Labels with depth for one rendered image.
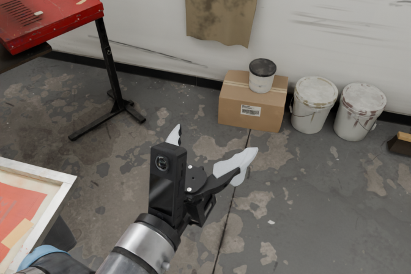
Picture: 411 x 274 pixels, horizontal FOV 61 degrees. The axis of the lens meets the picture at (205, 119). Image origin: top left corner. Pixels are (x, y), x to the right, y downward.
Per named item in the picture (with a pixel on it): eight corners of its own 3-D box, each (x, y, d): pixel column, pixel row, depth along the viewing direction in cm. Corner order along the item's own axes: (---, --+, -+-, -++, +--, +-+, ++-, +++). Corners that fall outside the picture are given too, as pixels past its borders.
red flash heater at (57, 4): (72, -10, 236) (67, -28, 228) (111, 16, 214) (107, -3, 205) (-21, 24, 207) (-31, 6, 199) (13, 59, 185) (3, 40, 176)
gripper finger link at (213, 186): (230, 160, 57) (181, 183, 55) (229, 153, 56) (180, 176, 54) (245, 180, 54) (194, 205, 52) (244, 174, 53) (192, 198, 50)
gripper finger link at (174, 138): (169, 145, 67) (172, 184, 60) (162, 123, 63) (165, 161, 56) (185, 142, 67) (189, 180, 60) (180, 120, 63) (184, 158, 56)
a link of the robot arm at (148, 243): (106, 238, 46) (157, 265, 43) (127, 210, 49) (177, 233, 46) (122, 264, 51) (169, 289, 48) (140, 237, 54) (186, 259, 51)
